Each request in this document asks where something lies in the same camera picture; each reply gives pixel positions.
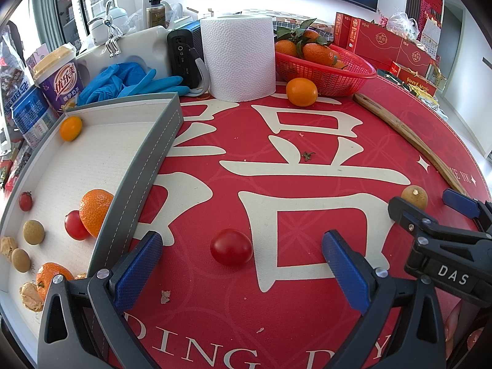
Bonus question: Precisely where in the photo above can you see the red round table mat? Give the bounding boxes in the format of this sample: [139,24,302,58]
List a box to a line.
[126,84,474,368]

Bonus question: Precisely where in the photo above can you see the white paper towel roll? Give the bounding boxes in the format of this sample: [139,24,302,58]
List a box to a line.
[200,15,276,102]

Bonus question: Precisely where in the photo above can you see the large orange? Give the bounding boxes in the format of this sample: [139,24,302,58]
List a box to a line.
[79,189,113,237]

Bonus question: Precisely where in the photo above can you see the black speaker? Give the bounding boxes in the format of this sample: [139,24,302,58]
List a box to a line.
[167,21,204,89]

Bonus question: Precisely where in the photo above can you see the long wooden board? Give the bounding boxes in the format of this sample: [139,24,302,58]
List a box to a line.
[353,93,470,196]

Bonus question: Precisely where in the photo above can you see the red plastic fruit basket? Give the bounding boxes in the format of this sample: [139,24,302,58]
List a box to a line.
[275,45,377,97]

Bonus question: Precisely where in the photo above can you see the purple instant cup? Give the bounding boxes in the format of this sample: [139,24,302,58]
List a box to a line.
[33,43,83,114]

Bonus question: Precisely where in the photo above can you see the green brown fruit by roll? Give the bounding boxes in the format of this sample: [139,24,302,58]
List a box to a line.
[400,185,429,211]

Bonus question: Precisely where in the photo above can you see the right operator hand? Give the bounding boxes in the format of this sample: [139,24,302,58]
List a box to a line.
[444,302,484,359]

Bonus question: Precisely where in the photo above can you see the blue snack package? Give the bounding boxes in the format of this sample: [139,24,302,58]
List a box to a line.
[11,85,58,148]

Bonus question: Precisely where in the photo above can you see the red cherry tomato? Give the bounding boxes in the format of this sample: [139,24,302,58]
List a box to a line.
[18,192,33,212]
[210,228,253,267]
[64,210,90,241]

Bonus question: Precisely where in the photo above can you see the blue rubber gloves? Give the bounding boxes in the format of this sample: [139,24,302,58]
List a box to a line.
[77,62,190,107]

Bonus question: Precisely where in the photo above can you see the grey white tray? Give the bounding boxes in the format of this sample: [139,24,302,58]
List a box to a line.
[1,93,184,364]

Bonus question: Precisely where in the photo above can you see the small yellow orange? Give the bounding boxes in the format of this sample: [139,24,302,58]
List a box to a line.
[59,116,83,142]

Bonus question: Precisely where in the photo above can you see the orange beside basket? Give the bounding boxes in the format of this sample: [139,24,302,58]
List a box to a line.
[286,77,319,108]

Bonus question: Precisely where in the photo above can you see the red gift box stack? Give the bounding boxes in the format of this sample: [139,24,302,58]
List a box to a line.
[334,12,435,77]

